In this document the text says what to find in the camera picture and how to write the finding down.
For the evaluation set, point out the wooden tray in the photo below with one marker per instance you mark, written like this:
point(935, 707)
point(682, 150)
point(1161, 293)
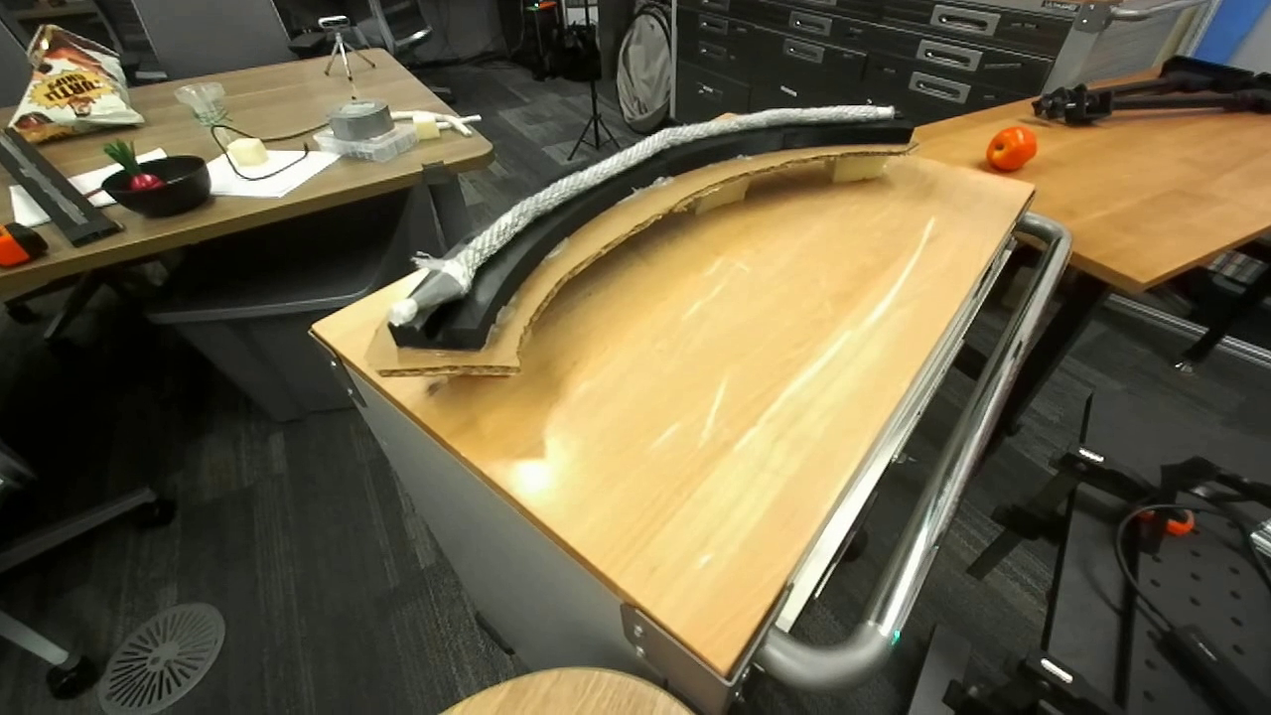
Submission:
point(687, 400)

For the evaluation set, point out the black curved foam track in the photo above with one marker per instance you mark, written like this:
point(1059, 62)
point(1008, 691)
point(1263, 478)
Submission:
point(463, 324)

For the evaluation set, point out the curved cardboard base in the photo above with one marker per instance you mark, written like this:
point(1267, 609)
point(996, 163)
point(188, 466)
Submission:
point(450, 359)

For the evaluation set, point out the tall black tripod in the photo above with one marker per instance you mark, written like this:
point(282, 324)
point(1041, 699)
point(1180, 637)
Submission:
point(592, 119)

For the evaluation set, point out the round white fan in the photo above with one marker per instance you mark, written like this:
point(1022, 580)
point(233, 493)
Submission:
point(646, 54)

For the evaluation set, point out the round wooden stool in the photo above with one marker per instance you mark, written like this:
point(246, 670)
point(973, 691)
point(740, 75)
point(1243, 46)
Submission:
point(568, 698)

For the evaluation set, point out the grey tape roll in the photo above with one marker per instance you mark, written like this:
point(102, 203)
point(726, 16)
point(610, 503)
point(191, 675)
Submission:
point(359, 119)

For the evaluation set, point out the grey drawer cabinet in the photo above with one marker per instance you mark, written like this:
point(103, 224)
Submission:
point(849, 62)

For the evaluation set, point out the white paper sheet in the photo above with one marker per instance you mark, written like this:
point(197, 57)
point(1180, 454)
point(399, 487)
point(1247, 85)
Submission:
point(299, 173)

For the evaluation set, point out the mini tabletop tripod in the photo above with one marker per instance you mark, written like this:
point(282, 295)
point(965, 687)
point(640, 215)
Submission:
point(346, 46)

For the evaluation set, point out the orange fruit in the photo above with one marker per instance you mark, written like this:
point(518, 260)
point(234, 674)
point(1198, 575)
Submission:
point(1009, 150)

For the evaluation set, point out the wooden office desk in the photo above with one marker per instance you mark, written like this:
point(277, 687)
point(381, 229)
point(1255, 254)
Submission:
point(291, 94)
point(1165, 200)

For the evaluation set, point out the small cream cup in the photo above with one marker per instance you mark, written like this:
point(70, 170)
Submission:
point(250, 154)

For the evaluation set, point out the black bowl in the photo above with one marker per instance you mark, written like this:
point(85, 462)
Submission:
point(183, 189)

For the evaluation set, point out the clear plastic cup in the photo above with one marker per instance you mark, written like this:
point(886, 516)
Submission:
point(201, 102)

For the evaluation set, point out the black folded tripod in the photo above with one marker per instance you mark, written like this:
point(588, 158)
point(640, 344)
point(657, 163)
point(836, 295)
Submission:
point(1086, 102)

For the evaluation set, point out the red toy fruit green stem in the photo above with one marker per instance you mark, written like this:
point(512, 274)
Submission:
point(144, 180)

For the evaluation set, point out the grey office chair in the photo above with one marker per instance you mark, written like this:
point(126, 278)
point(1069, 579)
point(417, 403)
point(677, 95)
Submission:
point(213, 34)

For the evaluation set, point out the grey round perforated disc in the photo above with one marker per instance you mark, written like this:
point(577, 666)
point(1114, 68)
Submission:
point(159, 658)

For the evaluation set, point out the grey chair base black casters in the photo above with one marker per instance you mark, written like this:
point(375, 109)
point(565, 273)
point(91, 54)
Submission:
point(81, 516)

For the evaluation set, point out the clear plastic bin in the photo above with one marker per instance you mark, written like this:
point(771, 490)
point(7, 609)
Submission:
point(1136, 42)

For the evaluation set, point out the long black bar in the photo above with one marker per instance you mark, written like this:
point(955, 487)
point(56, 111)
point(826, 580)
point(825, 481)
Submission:
point(53, 193)

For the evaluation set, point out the perforated optical breadboard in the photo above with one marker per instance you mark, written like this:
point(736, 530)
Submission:
point(1204, 609)

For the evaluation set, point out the chips snack bag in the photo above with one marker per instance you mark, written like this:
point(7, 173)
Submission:
point(74, 94)

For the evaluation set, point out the orange black small tool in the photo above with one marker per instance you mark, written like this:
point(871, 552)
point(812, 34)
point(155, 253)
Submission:
point(9, 246)

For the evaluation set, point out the blue board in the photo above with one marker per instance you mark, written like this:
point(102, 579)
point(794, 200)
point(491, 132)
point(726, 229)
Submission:
point(1237, 27)

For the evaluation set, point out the black metal post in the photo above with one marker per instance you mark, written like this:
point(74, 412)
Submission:
point(1069, 530)

